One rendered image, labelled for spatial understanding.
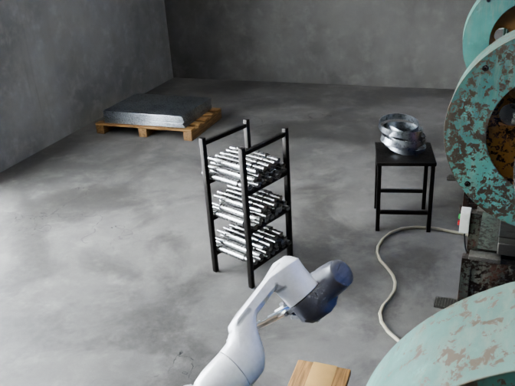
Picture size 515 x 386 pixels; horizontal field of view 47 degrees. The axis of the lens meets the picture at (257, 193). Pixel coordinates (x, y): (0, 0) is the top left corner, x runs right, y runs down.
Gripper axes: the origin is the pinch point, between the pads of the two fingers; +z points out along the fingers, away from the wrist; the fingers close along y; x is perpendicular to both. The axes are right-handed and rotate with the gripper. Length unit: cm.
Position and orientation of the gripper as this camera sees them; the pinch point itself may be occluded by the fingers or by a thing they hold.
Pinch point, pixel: (283, 309)
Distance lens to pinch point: 186.2
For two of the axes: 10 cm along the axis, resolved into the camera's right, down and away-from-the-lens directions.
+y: -4.3, -8.7, 2.4
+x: -8.3, 2.8, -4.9
